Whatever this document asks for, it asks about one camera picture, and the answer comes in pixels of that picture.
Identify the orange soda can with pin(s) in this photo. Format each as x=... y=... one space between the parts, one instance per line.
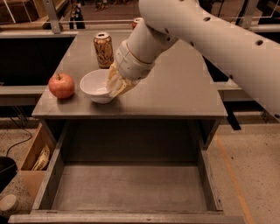
x=135 y=22

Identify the wooden box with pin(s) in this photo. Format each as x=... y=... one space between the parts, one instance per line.
x=33 y=178

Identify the white lidded jar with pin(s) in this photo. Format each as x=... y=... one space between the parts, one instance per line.
x=9 y=205

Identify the gold soda can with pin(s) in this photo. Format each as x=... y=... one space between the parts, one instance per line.
x=103 y=49

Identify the black round object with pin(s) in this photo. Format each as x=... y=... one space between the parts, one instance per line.
x=8 y=170

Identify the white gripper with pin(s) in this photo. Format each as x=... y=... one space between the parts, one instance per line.
x=130 y=63

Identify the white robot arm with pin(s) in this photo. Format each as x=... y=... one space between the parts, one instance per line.
x=251 y=60

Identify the red apple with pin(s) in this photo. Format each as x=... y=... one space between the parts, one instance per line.
x=61 y=85

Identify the white bowl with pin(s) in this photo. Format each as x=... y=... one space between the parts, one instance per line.
x=94 y=86

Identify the snack bag in box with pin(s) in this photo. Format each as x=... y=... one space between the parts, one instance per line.
x=42 y=160

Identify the open grey drawer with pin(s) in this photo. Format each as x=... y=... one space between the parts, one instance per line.
x=128 y=172

